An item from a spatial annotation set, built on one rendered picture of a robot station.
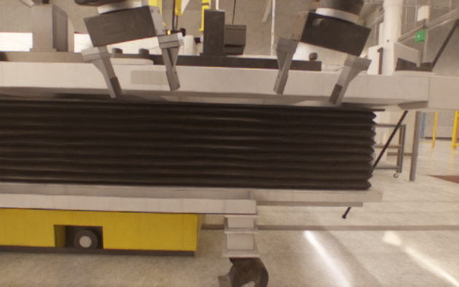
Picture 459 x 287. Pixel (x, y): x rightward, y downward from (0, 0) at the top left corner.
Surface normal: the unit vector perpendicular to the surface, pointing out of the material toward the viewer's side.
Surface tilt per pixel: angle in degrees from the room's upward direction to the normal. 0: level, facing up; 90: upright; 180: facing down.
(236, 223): 90
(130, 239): 90
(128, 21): 114
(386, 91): 90
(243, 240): 90
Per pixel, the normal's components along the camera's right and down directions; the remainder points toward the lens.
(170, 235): 0.03, 0.09
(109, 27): -0.11, 0.47
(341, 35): 0.11, 0.48
